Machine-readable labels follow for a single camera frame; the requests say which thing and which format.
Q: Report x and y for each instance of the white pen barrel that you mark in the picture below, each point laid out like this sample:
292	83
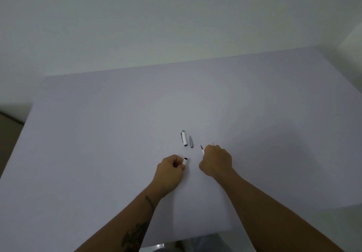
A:
185	160

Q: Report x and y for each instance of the person's right forearm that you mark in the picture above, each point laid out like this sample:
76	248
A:
271	215

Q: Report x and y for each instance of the person's left fingers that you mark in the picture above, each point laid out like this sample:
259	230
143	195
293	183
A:
176	162

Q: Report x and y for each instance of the pen ink refill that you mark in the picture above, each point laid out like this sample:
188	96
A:
202	149

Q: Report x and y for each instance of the person's left forearm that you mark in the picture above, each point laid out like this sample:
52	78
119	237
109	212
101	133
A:
121	223

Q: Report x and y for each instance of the person's right hand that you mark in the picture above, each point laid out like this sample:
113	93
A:
216	161

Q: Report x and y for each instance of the grey pen tip cone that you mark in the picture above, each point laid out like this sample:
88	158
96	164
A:
191	142

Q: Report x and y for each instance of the person's right fingers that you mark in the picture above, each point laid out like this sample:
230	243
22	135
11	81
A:
210	150

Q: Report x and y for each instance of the white pen cap with clip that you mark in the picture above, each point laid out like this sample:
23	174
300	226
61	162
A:
184	138

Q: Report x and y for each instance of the person's left hand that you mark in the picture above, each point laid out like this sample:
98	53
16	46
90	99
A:
168	172

